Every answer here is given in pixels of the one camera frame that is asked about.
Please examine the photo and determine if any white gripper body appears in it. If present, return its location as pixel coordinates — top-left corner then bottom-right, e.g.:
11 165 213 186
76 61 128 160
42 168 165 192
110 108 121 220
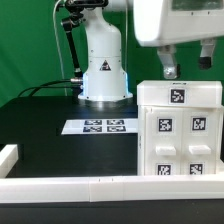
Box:
133 0 224 47

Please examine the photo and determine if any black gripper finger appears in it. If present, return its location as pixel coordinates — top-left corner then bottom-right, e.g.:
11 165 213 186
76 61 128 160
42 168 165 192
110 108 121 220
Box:
198 38 216 70
157 45 180 79

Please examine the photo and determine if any white small tagged box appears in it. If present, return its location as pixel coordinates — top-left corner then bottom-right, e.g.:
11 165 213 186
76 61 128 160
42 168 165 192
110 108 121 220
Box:
137 80 223 108

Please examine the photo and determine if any white cabinet body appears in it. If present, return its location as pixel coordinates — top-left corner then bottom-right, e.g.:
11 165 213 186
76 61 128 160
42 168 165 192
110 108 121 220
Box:
137 106 223 176

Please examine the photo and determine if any white cabinet door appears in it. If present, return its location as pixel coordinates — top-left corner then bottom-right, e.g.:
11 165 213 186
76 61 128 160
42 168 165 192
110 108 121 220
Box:
144 107 182 176
181 108 221 175

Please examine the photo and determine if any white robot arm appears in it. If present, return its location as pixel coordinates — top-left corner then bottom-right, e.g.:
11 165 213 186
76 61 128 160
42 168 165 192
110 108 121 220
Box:
79 0 224 102

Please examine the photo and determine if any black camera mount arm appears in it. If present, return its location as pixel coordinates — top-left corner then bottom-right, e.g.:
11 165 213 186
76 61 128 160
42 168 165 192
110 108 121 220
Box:
56 0 108 77

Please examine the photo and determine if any white flat tag base plate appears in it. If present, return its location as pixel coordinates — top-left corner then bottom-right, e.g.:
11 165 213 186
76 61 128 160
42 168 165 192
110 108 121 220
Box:
61 118 138 135

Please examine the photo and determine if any grey thin cable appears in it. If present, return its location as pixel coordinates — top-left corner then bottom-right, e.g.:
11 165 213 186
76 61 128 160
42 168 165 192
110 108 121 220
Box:
52 0 68 97

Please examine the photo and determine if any black cable bundle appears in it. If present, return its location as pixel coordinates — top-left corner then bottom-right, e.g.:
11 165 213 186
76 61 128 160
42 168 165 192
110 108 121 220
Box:
17 78 83 98

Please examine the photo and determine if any white U-shaped fence wall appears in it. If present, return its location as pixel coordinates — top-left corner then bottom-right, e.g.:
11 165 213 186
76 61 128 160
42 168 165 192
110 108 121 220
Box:
0 144 224 203

